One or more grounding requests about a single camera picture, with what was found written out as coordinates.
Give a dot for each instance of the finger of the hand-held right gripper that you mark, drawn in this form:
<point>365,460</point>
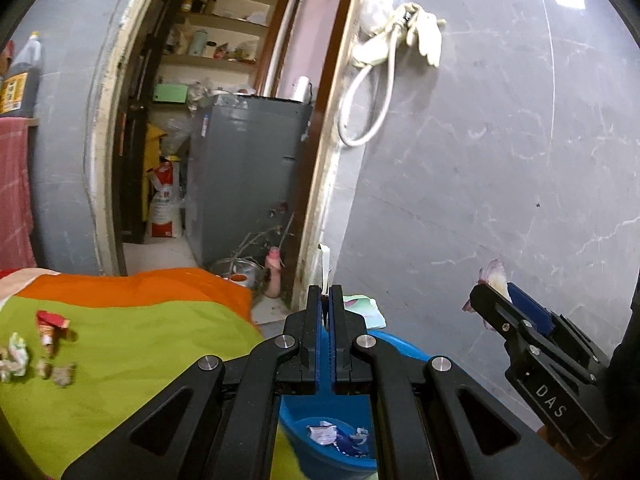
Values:
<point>492,305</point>
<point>530,310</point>

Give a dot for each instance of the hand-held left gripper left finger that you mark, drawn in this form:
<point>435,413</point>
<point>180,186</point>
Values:
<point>321,350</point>

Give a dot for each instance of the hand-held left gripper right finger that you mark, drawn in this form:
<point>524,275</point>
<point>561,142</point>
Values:
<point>336,350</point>

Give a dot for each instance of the pink wrapper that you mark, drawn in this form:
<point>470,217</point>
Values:
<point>495,272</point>

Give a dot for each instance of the white pastel packet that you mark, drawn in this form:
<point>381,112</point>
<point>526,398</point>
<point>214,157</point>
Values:
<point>367,312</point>

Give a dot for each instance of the blue white packet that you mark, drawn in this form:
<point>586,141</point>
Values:
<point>322,432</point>

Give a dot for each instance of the blue plastic bucket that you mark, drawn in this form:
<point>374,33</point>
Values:
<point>300,440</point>

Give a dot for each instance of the purple foil wrapper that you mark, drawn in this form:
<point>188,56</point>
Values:
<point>349,444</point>

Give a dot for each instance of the brown nut shell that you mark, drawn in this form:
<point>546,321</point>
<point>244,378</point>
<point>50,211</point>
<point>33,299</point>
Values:
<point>44,369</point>
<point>64,376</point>

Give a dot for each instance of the red white small packet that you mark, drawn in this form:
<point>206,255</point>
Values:
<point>50,329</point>

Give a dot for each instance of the white paper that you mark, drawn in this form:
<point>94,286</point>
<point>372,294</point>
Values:
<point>14,362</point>

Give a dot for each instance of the pink capped bottle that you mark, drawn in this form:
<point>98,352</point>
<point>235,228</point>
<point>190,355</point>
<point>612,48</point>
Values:
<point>274,275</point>

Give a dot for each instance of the steel basin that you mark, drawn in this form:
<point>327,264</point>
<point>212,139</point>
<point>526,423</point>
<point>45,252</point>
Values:
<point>240,272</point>

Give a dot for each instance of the dry twigs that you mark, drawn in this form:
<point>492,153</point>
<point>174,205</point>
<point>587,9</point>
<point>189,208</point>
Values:
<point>265,237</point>

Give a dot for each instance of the grey washing machine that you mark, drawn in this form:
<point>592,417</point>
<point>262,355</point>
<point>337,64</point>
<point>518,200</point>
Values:
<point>245,180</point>

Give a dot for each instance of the multicoloured striped blanket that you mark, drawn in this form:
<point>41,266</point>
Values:
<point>125,360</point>

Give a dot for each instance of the white red rice sack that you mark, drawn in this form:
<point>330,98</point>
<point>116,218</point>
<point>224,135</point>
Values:
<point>165,205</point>

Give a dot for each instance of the yellow bag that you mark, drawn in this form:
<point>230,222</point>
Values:
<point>154,160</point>

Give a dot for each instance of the white kettle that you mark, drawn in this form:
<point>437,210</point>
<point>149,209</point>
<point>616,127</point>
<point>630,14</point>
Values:
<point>301,90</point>

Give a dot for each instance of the cream rubber glove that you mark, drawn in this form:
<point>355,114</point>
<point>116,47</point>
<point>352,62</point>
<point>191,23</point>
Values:
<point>375,45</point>
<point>427,35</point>

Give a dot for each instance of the green box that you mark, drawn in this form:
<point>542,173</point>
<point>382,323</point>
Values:
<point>170,93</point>

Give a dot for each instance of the pink panelled door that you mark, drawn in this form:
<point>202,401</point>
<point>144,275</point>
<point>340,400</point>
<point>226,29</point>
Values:
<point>315,35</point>

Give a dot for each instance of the white plastic bag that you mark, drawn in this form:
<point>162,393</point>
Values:
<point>372,10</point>

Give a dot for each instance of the teal thermos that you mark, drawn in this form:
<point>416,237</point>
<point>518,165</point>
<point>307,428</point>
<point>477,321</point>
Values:
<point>198,42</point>

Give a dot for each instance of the pink checked cloth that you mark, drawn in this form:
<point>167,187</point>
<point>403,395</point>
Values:
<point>15,200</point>

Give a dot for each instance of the wooden shelf unit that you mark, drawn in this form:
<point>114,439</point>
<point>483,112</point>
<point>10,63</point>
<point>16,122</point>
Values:
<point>225,22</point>

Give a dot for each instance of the large dark oil jug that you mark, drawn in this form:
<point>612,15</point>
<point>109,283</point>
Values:
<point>22,75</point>

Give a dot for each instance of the cream door frame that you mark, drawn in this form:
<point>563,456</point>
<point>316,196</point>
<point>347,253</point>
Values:
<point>102,160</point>

